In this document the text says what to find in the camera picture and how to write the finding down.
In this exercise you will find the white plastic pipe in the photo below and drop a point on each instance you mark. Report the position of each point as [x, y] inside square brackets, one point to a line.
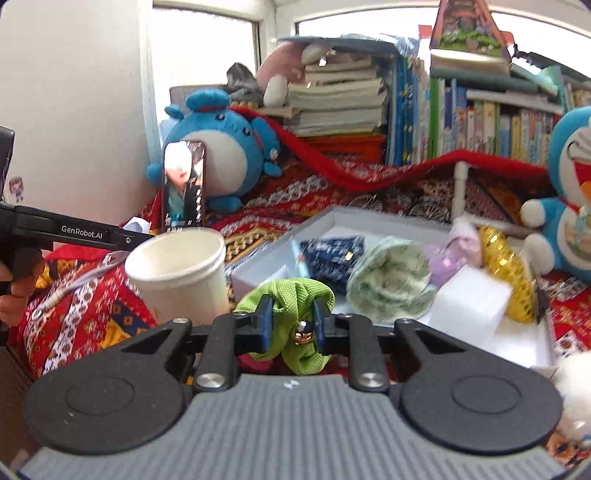
[460, 189]

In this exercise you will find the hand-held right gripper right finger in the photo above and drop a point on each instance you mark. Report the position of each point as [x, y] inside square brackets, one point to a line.
[321, 318]

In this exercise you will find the light blue folder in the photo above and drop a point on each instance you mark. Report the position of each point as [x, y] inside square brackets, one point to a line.
[351, 42]

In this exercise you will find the white paper cup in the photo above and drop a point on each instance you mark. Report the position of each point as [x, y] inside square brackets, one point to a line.
[180, 277]

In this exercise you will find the gold sequin cloth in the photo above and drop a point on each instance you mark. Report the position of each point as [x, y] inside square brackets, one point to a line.
[503, 263]

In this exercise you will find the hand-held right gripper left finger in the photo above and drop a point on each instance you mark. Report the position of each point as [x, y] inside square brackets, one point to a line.
[265, 318]

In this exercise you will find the grey and green books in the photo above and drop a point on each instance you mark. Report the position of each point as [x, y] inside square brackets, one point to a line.
[471, 67]

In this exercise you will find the bright green cloth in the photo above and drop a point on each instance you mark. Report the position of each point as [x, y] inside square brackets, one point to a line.
[295, 295]

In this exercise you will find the stack of flat books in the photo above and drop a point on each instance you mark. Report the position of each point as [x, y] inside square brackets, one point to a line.
[337, 97]

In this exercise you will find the blue cat plush toy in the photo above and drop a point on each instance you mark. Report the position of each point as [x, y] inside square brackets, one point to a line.
[572, 157]

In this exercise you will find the small wall sticker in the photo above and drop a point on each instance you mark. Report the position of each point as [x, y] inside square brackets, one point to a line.
[16, 189]

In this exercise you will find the purple fluffy cloth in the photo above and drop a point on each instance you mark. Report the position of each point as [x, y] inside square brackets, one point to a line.
[441, 267]

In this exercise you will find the triangular printed toy box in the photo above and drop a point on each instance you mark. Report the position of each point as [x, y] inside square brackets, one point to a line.
[466, 27]

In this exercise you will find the blue floral cloth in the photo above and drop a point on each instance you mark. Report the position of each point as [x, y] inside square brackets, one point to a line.
[328, 258]

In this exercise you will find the white cardboard box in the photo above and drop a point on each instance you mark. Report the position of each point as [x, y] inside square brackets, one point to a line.
[521, 341]

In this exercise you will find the white sponge block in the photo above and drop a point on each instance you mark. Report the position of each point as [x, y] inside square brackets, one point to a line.
[471, 309]

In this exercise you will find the white fluffy plush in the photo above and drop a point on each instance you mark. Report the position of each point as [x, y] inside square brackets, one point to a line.
[575, 392]

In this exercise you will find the grey board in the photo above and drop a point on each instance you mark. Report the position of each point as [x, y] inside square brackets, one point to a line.
[184, 99]

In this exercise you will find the long black object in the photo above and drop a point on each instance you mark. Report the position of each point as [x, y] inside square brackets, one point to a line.
[531, 57]

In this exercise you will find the plain red cloth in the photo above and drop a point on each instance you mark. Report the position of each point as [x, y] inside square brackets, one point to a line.
[369, 177]

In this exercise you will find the smartphone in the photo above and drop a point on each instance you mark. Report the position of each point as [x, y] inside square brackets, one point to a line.
[184, 184]

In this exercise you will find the pink plush toy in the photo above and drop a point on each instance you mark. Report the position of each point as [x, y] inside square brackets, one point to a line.
[277, 64]

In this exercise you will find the white window frame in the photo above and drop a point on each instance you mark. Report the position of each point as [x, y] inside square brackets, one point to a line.
[147, 69]

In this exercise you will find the white paper scrap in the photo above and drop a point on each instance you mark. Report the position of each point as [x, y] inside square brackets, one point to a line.
[136, 225]

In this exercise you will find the person's left hand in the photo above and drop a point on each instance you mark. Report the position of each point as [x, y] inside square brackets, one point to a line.
[27, 286]

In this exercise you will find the row of upright books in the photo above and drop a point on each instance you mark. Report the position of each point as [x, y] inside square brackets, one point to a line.
[461, 124]

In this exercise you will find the green striped cloth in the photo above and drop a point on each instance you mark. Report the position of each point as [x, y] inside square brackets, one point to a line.
[392, 277]

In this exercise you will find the grey cloth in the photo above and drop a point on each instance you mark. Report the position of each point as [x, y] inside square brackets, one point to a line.
[242, 81]

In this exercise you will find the patterned red blanket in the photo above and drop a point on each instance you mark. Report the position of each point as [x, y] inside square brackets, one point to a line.
[78, 318]

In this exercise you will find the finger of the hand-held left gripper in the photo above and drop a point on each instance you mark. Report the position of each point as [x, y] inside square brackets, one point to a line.
[136, 240]

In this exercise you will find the round blue plush toy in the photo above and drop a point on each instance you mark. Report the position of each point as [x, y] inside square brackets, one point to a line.
[231, 147]

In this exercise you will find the orange plastic crate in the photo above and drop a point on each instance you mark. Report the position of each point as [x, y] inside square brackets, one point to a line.
[351, 147]

